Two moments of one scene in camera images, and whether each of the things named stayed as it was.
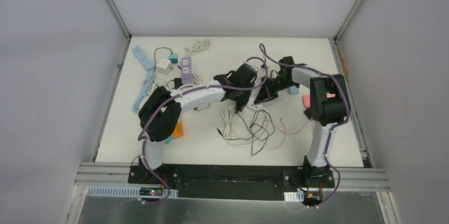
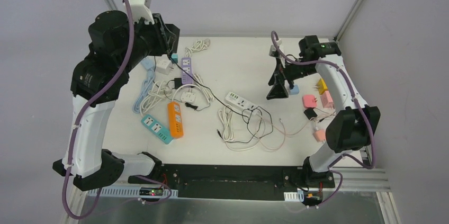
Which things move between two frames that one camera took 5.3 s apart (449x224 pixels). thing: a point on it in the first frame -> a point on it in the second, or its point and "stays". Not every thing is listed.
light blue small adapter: (293, 90) stays
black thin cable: (261, 127) -> (171, 58)
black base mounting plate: (231, 182) stays
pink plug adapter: (306, 99) stays
